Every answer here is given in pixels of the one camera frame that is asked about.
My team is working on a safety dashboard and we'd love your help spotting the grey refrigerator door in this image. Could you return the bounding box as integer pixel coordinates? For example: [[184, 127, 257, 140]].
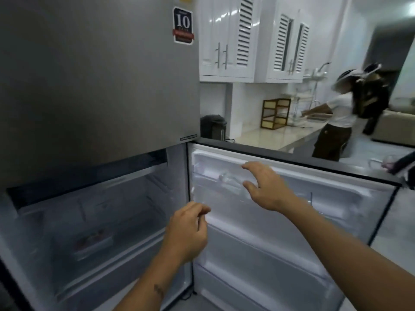
[[187, 138, 403, 311]]

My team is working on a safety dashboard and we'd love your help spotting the black electric thermo pot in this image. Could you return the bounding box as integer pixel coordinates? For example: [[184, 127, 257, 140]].
[[200, 114, 228, 141]]

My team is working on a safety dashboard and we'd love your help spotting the metal dish rack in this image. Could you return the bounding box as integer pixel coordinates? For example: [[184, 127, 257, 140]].
[[288, 85, 322, 127]]

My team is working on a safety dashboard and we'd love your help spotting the white louvred wall cabinet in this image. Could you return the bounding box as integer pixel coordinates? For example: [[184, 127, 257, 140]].
[[254, 0, 312, 83], [198, 0, 262, 83]]

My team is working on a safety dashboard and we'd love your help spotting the small wooden shelf rack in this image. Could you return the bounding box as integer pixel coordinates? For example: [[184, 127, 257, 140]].
[[261, 98, 292, 130]]

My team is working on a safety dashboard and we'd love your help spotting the white handled object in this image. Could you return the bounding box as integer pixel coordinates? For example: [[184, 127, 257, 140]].
[[368, 156, 395, 171]]

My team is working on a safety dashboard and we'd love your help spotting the person's left forearm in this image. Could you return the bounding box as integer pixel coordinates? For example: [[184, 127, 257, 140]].
[[113, 248, 194, 311]]

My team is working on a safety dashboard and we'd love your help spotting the person's right hand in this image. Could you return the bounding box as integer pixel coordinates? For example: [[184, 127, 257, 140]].
[[242, 161, 297, 213]]

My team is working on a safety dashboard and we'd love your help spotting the person's right forearm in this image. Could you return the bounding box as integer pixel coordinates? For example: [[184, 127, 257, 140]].
[[277, 199, 415, 311]]

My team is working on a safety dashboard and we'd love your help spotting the beige sofa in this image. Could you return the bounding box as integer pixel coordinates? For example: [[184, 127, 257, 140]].
[[370, 98, 415, 147]]

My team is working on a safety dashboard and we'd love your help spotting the white kitchen counter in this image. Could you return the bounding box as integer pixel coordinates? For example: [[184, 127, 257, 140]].
[[226, 118, 329, 154]]

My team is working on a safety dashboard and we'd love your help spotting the person's left hand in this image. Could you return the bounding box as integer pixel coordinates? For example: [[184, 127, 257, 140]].
[[161, 201, 212, 265]]

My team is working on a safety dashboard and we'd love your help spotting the grey refrigerator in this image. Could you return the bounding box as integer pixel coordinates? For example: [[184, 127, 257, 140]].
[[0, 0, 202, 311]]

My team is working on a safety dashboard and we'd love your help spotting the clear food container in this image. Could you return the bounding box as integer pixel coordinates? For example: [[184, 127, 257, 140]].
[[71, 230, 115, 261]]

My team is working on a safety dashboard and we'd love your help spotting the dark warranty sticker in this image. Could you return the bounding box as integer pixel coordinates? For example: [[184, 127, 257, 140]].
[[172, 6, 194, 46]]

